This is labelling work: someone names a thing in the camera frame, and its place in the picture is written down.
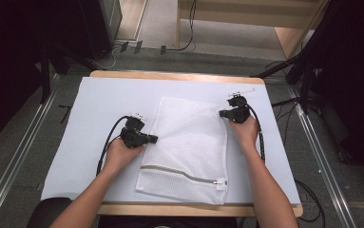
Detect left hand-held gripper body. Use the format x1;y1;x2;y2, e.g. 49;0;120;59
119;112;150;149

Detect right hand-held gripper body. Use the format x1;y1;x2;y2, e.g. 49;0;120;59
226;87;257;124

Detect white mesh laundry bag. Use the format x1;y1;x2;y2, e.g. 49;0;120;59
134;96;229;206

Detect person's right hand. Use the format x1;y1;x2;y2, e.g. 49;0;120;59
228;114;261;152

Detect person's left hand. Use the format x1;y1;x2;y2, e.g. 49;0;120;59
102;137;146;178

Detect pale blue table sheet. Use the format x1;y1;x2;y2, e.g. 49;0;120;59
40;76;302;205

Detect black metal stand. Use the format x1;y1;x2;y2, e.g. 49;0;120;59
39;42;99;105
249;51;317;116

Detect wooden table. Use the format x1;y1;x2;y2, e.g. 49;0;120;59
88;69;304;219

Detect person's dark clothing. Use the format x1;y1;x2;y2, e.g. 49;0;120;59
97;216;259;228

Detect light wooden shelf unit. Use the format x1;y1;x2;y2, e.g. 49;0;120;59
175;0;330;60

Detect black cabinet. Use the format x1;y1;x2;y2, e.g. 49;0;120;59
77;0;124;62

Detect black curtain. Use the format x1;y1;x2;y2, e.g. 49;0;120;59
306;0;364;188
0;0;86;152

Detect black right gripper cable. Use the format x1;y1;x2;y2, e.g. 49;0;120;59
237;96;266;164

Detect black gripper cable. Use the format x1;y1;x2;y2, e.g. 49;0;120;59
95;115;130;177
237;96;266;164

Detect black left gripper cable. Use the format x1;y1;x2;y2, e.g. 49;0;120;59
95;115;130;177

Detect thin black floor cables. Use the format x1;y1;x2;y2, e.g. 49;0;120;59
270;96;301;147

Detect white floor cable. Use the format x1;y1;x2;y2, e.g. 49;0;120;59
93;43;123;71

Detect black hanging cable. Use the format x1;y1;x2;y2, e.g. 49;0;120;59
165;0;199;52

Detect aluminium floor rail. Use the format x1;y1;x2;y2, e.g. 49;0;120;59
0;73;61;228
287;85;358;228

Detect black floor cable loop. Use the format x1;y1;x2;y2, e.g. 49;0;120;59
293;178;326;223

